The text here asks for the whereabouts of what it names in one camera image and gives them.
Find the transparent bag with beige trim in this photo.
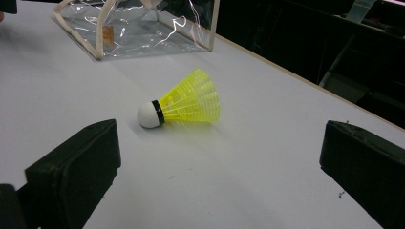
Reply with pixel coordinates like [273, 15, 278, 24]
[52, 0, 221, 61]

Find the yellow plastic shuttlecock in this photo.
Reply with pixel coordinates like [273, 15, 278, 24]
[137, 68, 222, 130]

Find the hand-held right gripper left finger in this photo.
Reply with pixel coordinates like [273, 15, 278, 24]
[24, 118, 122, 229]

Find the black metal stand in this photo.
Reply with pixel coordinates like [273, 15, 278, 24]
[318, 32, 405, 107]

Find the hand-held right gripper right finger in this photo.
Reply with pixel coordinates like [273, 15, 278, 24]
[319, 119, 405, 229]

